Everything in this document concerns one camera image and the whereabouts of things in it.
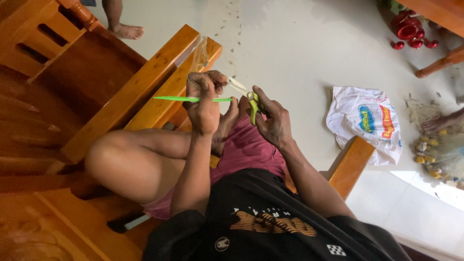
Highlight person's left hand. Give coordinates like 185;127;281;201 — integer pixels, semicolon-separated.
183;70;228;135

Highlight person's right hand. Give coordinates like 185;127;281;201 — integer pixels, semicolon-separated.
252;85;294;150

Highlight green netting needle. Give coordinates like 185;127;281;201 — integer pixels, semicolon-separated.
153;96;233;103

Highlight green handled scissors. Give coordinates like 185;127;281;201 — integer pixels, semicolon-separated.
227;76;267;126

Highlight thin fishing net strand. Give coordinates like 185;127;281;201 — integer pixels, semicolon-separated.
188;36;211;75

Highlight person's left foot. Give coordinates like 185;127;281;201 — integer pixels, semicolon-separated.
211;96;251;157

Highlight scattered seed shells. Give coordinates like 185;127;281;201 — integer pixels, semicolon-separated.
213;0;244;66

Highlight wooden armchair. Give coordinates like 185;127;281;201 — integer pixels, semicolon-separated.
0;24;376;261

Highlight maroon shorts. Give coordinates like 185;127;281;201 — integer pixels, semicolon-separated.
142;115;290;220

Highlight person's left leg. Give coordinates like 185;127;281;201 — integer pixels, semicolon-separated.
84;129;218;214

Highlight black printed t-shirt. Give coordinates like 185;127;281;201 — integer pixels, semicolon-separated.
141;168;412;261

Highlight wooden chair with slotted back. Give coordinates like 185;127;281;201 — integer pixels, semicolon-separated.
0;0;147;120

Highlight white printed plastic bag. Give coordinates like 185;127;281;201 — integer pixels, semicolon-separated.
325;86;403;167

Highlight wooden table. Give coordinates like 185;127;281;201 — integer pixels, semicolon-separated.
395;0;464;79

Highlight heap of net with floats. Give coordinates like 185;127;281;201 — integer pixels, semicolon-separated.
407;97;464;191

